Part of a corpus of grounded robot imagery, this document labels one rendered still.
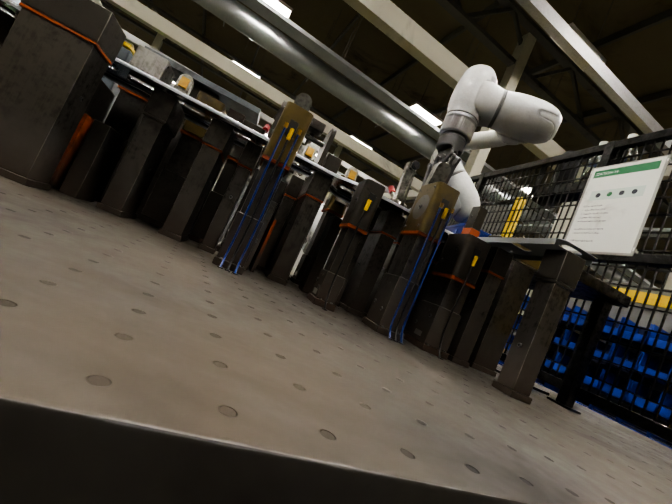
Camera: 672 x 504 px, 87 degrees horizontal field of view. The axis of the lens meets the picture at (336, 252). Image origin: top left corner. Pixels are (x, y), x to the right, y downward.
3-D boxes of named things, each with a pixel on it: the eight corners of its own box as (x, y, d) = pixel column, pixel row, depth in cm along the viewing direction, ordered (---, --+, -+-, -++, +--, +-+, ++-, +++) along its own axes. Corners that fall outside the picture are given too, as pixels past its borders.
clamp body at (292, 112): (207, 265, 63) (288, 92, 65) (212, 260, 74) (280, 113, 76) (242, 279, 64) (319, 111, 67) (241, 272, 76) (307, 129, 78)
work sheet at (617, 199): (632, 256, 95) (671, 153, 97) (558, 251, 117) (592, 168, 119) (637, 259, 96) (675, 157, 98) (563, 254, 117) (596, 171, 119)
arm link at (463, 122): (464, 133, 103) (456, 151, 103) (439, 117, 101) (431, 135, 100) (485, 123, 94) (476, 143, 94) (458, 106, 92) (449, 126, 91)
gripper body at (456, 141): (474, 141, 94) (460, 172, 93) (455, 148, 102) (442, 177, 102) (451, 127, 92) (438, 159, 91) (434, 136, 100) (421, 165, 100)
